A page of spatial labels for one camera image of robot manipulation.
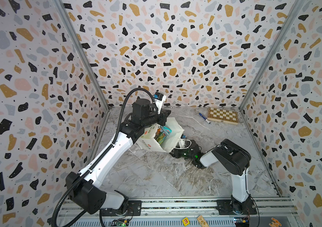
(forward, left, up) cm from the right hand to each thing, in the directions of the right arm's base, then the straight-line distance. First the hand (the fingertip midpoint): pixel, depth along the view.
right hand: (169, 149), depth 92 cm
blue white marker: (+31, -27, -3) cm, 41 cm away
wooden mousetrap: (-38, -17, -3) cm, 42 cm away
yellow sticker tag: (-38, -9, -2) cm, 39 cm away
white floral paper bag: (+5, +3, +4) cm, 8 cm away
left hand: (+4, -2, +32) cm, 32 cm away
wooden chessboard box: (+33, -42, -2) cm, 53 cm away
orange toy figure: (-37, -54, -5) cm, 66 cm away
